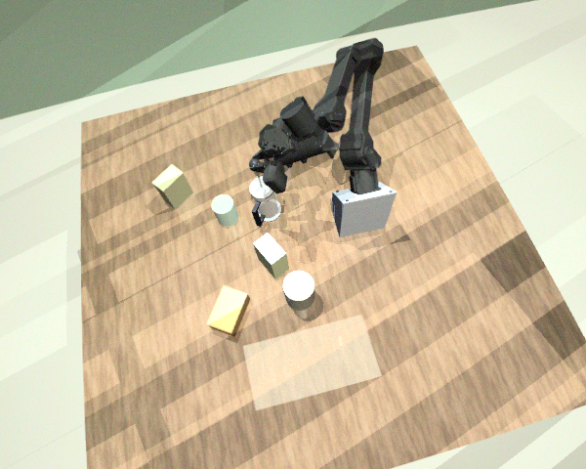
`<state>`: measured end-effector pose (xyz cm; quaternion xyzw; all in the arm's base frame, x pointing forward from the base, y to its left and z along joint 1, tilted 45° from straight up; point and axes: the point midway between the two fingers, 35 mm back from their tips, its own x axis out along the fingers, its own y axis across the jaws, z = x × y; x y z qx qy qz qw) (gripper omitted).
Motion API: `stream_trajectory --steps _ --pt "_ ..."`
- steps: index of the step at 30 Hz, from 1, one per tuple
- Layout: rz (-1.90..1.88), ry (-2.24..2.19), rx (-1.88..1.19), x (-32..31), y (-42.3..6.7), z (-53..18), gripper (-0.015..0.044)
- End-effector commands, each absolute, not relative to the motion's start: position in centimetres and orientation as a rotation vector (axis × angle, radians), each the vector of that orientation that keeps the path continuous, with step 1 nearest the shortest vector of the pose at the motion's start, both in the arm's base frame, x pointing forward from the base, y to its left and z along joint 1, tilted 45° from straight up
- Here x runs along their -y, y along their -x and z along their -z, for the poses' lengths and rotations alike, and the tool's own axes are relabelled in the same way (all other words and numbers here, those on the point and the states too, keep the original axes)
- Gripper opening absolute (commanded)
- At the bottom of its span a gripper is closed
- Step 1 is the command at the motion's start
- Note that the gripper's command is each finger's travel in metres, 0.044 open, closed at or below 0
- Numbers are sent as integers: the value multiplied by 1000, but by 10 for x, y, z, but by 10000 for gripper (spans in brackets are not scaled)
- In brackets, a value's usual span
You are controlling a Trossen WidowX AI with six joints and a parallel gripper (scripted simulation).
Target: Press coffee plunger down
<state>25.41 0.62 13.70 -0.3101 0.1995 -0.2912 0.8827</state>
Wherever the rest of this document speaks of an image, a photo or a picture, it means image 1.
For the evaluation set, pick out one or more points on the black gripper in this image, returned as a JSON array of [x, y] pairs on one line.
[[274, 176]]

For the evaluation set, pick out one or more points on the pale yellow rectangular block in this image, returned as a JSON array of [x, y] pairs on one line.
[[229, 310]]

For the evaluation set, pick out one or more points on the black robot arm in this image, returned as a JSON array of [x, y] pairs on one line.
[[329, 116]]

